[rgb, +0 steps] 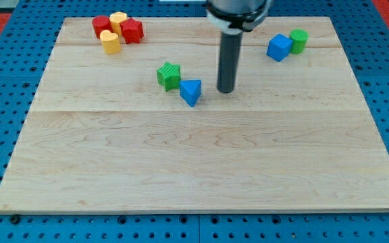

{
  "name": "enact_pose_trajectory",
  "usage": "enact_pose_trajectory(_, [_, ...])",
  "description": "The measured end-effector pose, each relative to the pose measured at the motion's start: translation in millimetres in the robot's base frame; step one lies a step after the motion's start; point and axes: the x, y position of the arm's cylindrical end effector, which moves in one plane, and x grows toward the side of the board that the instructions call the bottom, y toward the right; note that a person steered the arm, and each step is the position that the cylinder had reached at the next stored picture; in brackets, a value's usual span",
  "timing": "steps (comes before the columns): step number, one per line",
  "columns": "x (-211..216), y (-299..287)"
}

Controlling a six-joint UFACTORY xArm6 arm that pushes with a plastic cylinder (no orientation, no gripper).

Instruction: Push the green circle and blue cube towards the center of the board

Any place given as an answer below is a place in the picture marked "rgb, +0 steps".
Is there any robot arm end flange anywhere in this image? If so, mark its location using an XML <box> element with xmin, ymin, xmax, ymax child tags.
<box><xmin>206</xmin><ymin>0</ymin><xmax>274</xmax><ymax>35</ymax></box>

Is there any wooden board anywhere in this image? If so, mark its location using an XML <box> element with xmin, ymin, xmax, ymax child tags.
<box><xmin>0</xmin><ymin>17</ymin><xmax>389</xmax><ymax>215</ymax></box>

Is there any blue cube block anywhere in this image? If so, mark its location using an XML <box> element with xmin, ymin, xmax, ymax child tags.
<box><xmin>266</xmin><ymin>33</ymin><xmax>293</xmax><ymax>62</ymax></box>

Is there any blue triangle block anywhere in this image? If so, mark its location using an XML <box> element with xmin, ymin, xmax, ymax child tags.
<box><xmin>179</xmin><ymin>80</ymin><xmax>201</xmax><ymax>107</ymax></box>

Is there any green star block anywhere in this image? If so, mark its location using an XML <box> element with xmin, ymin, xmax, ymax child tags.
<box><xmin>156</xmin><ymin>61</ymin><xmax>181</xmax><ymax>92</ymax></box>

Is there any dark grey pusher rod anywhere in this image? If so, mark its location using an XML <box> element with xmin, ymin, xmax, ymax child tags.
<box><xmin>217</xmin><ymin>32</ymin><xmax>242</xmax><ymax>94</ymax></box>

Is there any red star block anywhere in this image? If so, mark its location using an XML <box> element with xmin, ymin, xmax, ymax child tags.
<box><xmin>120</xmin><ymin>18</ymin><xmax>144</xmax><ymax>44</ymax></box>

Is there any yellow heart block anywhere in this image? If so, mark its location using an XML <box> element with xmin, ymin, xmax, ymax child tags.
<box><xmin>99</xmin><ymin>30</ymin><xmax>122</xmax><ymax>55</ymax></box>

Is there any yellow pentagon block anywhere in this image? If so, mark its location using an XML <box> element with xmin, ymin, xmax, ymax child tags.
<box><xmin>109</xmin><ymin>11</ymin><xmax>128</xmax><ymax>36</ymax></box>

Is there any green cylinder block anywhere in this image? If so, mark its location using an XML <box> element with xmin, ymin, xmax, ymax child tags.
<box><xmin>289</xmin><ymin>29</ymin><xmax>309</xmax><ymax>55</ymax></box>

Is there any red cylinder block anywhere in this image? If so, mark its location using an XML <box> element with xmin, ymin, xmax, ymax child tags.
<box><xmin>92</xmin><ymin>16</ymin><xmax>113</xmax><ymax>39</ymax></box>

